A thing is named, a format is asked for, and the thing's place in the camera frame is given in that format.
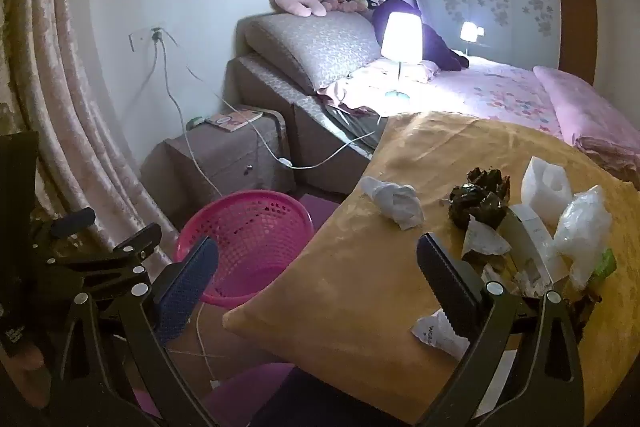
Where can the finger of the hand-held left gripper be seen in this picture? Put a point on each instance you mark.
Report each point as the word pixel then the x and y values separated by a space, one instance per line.
pixel 75 222
pixel 137 243

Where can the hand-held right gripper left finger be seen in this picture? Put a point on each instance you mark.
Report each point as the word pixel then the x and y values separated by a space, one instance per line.
pixel 182 292

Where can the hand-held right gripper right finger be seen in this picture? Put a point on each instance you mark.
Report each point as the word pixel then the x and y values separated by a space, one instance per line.
pixel 450 287

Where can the black plastic bag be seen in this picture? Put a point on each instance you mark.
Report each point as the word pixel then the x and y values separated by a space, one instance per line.
pixel 477 202

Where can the pink plastic basket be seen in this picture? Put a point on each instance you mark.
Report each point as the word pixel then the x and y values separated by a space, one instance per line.
pixel 250 232

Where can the white foam block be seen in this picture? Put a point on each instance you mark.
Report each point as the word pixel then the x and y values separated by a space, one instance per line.
pixel 542 187

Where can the green snack packet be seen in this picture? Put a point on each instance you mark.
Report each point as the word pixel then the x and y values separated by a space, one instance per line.
pixel 606 263

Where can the person's left hand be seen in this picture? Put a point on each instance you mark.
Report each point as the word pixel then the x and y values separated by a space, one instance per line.
pixel 29 374

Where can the white paper receipt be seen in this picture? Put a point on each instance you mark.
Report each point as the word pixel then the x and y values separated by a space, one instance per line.
pixel 440 337

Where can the crumpled grey paper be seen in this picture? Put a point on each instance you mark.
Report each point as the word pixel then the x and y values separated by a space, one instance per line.
pixel 482 239

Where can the yellow tablecloth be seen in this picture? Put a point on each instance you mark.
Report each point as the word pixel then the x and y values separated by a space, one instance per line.
pixel 360 267

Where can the white carton box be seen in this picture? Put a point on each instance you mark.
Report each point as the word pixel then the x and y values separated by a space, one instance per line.
pixel 530 237

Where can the crumpled white tissue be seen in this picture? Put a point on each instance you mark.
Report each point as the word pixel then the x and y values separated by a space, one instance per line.
pixel 397 202

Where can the grey upholstered nightstand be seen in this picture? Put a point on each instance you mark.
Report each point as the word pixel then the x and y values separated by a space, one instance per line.
pixel 215 162

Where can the dark brown crumpled wrapper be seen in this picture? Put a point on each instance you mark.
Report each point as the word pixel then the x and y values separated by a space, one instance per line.
pixel 580 307

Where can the small green object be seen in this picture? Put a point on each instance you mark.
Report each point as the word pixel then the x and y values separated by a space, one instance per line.
pixel 195 122

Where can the pale patterned curtain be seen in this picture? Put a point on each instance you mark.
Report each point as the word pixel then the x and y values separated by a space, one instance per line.
pixel 65 82

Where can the clear plastic bag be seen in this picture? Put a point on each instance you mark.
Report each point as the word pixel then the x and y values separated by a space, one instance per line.
pixel 585 227

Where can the purple floor mat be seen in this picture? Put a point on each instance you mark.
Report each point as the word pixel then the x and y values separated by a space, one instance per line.
pixel 320 209

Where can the printed book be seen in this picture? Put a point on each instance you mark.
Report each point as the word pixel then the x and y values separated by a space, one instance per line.
pixel 232 119

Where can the dark grey pad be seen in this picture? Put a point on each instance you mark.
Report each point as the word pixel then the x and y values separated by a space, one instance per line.
pixel 352 127

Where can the pink floral bedsheet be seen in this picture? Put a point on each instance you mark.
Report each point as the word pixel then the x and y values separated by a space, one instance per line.
pixel 490 92

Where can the folded pink quilt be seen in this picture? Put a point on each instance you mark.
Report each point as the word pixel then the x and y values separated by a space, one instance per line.
pixel 585 112

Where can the pink ruffled pillow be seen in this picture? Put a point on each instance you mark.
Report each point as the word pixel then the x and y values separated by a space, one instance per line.
pixel 350 89

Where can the dark purple pillow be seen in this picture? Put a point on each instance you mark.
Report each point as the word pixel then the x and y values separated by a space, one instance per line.
pixel 440 47

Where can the lit table lamp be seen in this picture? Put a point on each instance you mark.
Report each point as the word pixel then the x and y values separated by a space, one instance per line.
pixel 401 37

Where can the small lit lamp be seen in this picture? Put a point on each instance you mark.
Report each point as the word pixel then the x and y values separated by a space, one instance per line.
pixel 469 31

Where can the grey patterned headboard cushion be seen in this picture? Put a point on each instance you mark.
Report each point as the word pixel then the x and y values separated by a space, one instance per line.
pixel 315 49

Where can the floral sliding door wardrobe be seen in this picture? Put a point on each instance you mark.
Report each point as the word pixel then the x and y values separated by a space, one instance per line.
pixel 490 7

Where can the brown wooden door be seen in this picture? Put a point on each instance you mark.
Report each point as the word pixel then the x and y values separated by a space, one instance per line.
pixel 577 32

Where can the pink plush pillow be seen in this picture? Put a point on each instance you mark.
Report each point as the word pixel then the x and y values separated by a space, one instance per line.
pixel 297 2

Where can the white wall socket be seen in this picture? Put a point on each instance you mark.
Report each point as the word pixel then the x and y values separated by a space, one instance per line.
pixel 142 38

